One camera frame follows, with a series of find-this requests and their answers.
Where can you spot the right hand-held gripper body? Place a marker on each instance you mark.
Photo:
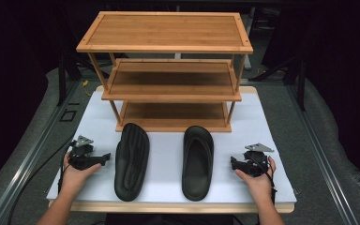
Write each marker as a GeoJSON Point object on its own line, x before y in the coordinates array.
{"type": "Point", "coordinates": [255, 164]}

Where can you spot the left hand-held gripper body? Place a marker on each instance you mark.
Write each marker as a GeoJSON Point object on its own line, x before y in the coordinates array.
{"type": "Point", "coordinates": [81, 157]}

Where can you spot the black slipper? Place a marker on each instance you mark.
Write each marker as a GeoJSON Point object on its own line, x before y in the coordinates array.
{"type": "Point", "coordinates": [197, 162]}
{"type": "Point", "coordinates": [132, 162]}

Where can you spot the wooden three-tier shoe rack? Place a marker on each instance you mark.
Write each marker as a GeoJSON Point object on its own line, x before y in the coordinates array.
{"type": "Point", "coordinates": [165, 31]}

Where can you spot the person's right hand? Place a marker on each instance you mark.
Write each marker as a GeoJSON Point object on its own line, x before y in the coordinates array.
{"type": "Point", "coordinates": [261, 187]}

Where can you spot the person's left hand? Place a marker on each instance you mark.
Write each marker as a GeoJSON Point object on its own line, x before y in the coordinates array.
{"type": "Point", "coordinates": [73, 181]}

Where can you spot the white table mat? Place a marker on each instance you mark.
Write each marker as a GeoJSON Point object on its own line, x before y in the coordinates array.
{"type": "Point", "coordinates": [165, 175]}

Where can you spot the yellow floor tag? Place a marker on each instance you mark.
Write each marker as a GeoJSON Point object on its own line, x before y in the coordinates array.
{"type": "Point", "coordinates": [85, 83]}

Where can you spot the black stand pole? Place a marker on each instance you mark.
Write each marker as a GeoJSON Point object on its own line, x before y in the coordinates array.
{"type": "Point", "coordinates": [62, 81]}
{"type": "Point", "coordinates": [300, 87]}

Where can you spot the metal floor rail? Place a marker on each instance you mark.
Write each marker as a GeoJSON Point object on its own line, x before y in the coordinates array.
{"type": "Point", "coordinates": [322, 156]}
{"type": "Point", "coordinates": [28, 162]}

